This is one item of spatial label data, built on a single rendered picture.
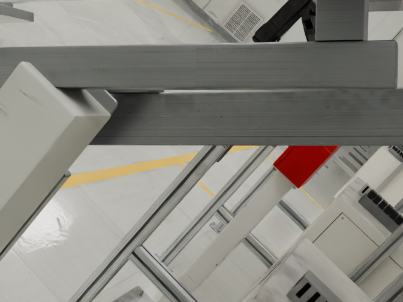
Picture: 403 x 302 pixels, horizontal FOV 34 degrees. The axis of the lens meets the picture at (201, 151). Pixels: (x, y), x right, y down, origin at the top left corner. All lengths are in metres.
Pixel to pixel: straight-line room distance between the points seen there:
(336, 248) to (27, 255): 0.98
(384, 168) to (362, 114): 4.72
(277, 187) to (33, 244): 0.71
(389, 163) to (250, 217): 3.67
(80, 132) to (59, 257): 1.50
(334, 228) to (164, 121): 1.50
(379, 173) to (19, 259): 3.97
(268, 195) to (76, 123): 1.37
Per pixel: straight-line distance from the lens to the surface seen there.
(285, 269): 1.18
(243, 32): 9.90
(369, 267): 2.20
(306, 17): 1.03
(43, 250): 1.97
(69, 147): 0.50
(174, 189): 1.52
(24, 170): 0.49
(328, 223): 2.22
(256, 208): 1.83
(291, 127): 0.73
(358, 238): 2.22
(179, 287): 1.57
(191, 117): 0.76
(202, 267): 1.90
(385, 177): 5.45
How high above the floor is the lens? 0.96
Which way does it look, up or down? 14 degrees down
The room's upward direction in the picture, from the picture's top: 41 degrees clockwise
